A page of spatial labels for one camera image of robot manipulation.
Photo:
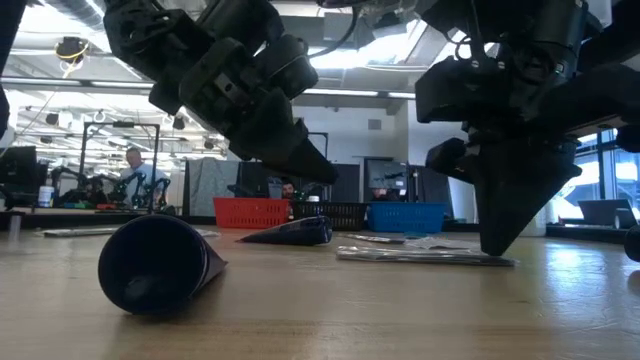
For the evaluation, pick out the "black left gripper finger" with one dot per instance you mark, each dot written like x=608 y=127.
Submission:
x=280 y=140

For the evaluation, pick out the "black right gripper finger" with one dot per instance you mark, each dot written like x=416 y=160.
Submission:
x=515 y=200

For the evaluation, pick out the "black comb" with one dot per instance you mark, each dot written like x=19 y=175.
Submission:
x=410 y=256
x=80 y=232
x=375 y=239

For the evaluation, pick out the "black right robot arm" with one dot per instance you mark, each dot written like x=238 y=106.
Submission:
x=615 y=85

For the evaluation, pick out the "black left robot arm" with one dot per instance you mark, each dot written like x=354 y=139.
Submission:
x=145 y=45

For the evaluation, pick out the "person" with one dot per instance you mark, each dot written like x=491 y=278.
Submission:
x=288 y=190
x=142 y=172
x=385 y=195

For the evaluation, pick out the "black track spotlight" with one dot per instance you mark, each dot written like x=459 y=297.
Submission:
x=178 y=123
x=51 y=118

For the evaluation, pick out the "red plastic basket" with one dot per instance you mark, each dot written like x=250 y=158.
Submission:
x=250 y=212

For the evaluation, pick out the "long ceiling light strip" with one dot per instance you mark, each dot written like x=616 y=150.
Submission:
x=345 y=93

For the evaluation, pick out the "gray fabric partition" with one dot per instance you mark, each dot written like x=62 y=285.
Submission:
x=210 y=185

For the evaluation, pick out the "black partition panel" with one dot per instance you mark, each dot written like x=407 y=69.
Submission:
x=350 y=187
x=420 y=192

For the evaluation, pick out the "gray open laptop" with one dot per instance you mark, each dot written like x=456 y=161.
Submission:
x=607 y=212

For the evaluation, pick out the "black plastic basket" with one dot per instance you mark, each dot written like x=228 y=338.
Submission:
x=345 y=212

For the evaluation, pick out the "blue plastic basket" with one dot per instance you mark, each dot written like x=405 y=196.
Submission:
x=406 y=217

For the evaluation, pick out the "dark computer monitor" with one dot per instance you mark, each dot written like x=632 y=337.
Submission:
x=387 y=174

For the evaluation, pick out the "white plastic tub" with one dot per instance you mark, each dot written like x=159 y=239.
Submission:
x=45 y=196

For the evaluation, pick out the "large black monitor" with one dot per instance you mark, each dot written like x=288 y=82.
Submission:
x=20 y=172

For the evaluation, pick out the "black metal gantry frame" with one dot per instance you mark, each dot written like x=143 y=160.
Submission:
x=120 y=124
x=326 y=145

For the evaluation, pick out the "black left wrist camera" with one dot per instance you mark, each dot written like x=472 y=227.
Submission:
x=290 y=67

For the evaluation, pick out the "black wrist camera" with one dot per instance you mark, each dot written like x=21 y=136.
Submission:
x=450 y=160
x=290 y=67

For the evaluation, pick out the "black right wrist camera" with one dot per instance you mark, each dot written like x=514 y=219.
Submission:
x=450 y=160

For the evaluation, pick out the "gray square wall vent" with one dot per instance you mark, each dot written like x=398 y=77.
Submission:
x=374 y=124

